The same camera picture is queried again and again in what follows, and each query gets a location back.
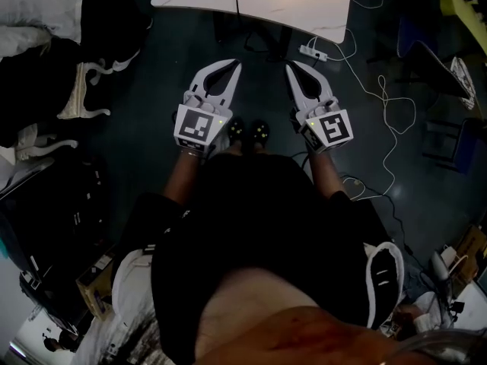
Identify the person's black slipper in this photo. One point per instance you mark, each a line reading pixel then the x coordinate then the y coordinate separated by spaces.
pixel 260 131
pixel 236 129

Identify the yellow green table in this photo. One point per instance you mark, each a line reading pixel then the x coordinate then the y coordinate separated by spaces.
pixel 460 2

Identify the black garment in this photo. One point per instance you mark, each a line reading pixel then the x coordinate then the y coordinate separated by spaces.
pixel 110 21

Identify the white cloth bag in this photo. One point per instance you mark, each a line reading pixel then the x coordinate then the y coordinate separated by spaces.
pixel 131 283

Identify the white mesh panel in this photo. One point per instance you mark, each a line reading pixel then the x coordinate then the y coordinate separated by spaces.
pixel 464 82

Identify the person's black clothing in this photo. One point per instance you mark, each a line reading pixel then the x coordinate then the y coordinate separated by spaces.
pixel 258 219

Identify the plain cardboard box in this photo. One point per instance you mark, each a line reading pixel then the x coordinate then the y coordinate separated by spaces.
pixel 473 249

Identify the person's right leg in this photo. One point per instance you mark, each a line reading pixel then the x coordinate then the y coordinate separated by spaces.
pixel 259 147

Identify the white power strip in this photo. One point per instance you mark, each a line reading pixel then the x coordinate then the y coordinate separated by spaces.
pixel 314 52

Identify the black table base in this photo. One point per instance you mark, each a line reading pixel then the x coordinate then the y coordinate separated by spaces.
pixel 262 36

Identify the person's right black slipper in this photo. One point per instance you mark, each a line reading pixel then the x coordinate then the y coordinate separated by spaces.
pixel 260 131

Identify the white ornate furniture leg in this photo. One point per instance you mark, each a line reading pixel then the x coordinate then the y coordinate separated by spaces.
pixel 42 146
pixel 78 97

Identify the white bedding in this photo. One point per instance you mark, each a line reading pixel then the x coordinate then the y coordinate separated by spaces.
pixel 42 6

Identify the blue chair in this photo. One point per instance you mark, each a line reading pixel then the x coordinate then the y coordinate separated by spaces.
pixel 470 146

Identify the person's chest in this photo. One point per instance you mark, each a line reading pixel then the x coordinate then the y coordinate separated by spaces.
pixel 258 310

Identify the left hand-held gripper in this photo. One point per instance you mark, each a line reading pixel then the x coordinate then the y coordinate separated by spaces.
pixel 198 126

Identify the dark office chair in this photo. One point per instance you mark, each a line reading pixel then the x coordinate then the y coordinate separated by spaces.
pixel 430 67

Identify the white round appliance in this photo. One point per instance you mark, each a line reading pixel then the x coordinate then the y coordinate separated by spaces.
pixel 441 264

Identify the large black case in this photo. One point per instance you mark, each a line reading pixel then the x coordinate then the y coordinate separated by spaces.
pixel 57 234

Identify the person's right forearm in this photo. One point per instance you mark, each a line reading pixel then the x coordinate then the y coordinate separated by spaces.
pixel 327 177

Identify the person's leg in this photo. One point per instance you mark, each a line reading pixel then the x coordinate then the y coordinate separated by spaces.
pixel 236 148
pixel 259 147

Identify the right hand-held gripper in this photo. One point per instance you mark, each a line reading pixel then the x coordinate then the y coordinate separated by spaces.
pixel 335 127

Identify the person's left black slipper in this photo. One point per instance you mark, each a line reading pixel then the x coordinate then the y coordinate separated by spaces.
pixel 236 129

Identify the person's left forearm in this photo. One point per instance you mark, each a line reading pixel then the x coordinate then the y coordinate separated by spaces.
pixel 182 181

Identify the person's left leg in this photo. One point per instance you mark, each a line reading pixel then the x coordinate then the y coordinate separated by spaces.
pixel 236 148

